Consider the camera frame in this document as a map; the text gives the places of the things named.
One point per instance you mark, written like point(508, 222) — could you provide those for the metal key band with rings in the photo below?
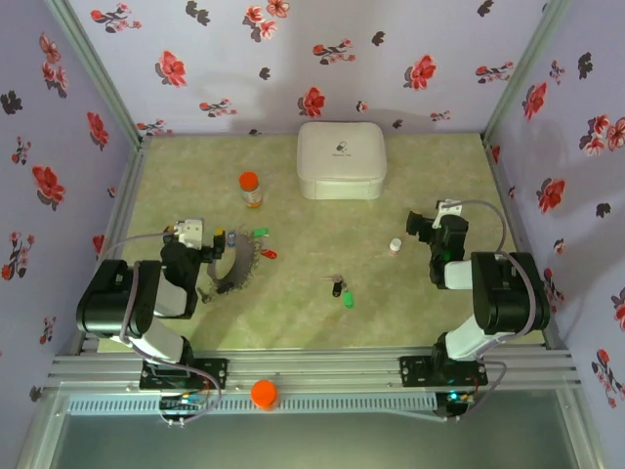
point(242, 256)

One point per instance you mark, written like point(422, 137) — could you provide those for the green key tag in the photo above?
point(262, 231)
point(347, 299)

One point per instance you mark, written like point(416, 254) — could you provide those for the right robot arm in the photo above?
point(508, 293)

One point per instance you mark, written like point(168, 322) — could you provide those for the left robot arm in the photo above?
point(112, 298)

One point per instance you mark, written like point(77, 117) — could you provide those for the small white pill bottle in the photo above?
point(395, 246)

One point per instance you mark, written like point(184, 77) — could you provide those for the orange cap pill bottle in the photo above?
point(251, 190)

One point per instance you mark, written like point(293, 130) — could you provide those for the white zip case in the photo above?
point(342, 156)

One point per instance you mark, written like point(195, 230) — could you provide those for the silver key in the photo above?
point(331, 279)

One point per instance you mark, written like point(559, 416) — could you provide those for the black key tag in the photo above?
point(336, 289)

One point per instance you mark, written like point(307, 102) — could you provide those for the orange round button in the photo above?
point(264, 395)

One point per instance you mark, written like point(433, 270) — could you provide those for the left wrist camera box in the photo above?
point(190, 232)

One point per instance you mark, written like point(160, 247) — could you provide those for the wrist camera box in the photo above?
point(448, 207)
point(190, 232)

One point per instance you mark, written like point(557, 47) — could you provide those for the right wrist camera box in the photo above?
point(448, 207)

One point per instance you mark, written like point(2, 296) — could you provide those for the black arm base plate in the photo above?
point(205, 373)
point(415, 371)

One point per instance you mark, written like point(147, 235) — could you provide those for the long aluminium frame rail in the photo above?
point(317, 364)

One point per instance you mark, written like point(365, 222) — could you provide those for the aluminium frame post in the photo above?
point(101, 78)
point(524, 68)

